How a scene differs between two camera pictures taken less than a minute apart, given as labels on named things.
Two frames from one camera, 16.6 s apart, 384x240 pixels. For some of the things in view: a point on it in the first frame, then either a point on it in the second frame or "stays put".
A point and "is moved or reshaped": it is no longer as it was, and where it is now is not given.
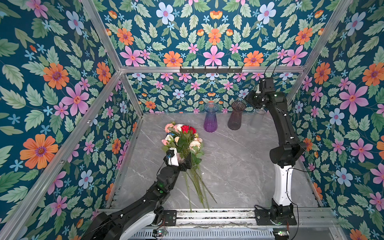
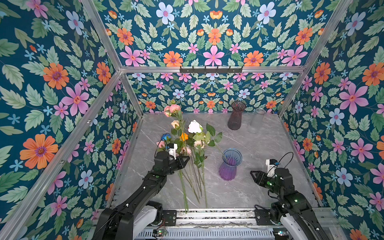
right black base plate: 263,218 stays put
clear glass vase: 259,117 stays put
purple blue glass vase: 210,117 to 231,158
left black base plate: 170,216 stays put
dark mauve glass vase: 235,117 stays put
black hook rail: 210,70 stays put
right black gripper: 249,98 to 259,175
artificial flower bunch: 184,140 is moved or reshaped
